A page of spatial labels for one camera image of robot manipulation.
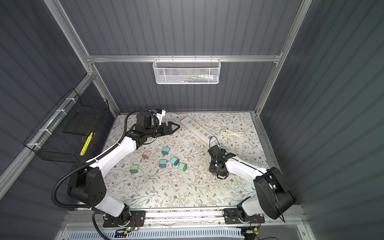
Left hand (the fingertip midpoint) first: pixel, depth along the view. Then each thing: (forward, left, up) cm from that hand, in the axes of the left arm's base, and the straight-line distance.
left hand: (176, 127), depth 82 cm
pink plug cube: (-4, +21, -21) cm, 30 cm away
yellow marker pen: (-12, +41, +4) cm, 43 cm away
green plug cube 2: (-13, +27, -22) cm, 37 cm away
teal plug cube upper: (-2, +9, -21) cm, 23 cm away
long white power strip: (+13, -14, -20) cm, 27 cm away
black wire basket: (-13, +55, +8) cm, 57 cm away
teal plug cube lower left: (-10, +10, -22) cm, 26 cm away
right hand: (-17, -22, -22) cm, 36 cm away
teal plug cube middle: (-10, +2, -21) cm, 23 cm away
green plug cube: (-14, -2, -21) cm, 25 cm away
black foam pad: (+2, +49, +4) cm, 49 cm away
